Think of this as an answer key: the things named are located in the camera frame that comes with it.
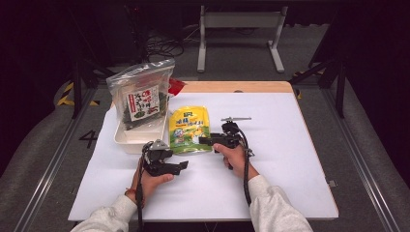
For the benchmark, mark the person's left hand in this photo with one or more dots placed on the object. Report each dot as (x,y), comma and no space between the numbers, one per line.
(150,185)

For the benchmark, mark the red seasoning packet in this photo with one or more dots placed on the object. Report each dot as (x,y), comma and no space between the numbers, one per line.
(175,86)

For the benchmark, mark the person's right hand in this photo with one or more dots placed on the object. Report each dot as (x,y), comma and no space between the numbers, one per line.
(237,161)

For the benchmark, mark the white divided plastic container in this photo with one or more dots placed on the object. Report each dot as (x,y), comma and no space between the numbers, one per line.
(141,138)

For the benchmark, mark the yellow black hazard tape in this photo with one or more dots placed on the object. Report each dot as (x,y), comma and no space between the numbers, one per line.
(66,93)

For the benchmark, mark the yellow spouted sauce pouch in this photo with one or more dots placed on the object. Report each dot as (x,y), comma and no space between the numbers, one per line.
(188,129)

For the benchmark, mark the black metal stand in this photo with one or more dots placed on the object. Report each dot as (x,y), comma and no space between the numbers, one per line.
(77,87)
(340,83)

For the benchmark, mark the white metal stand frame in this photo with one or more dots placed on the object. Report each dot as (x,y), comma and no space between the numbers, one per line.
(240,20)

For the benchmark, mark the white table mat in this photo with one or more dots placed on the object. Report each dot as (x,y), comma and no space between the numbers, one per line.
(283,145)

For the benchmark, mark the aluminium floor rail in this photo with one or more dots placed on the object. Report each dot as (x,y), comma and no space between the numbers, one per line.
(361,174)
(48,180)

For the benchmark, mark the clear bag of dried seaweed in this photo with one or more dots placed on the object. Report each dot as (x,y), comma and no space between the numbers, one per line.
(141,96)

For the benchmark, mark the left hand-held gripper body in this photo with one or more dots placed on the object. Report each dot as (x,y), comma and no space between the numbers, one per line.
(154,161)

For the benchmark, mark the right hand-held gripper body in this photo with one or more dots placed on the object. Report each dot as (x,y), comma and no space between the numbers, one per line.
(230,138)

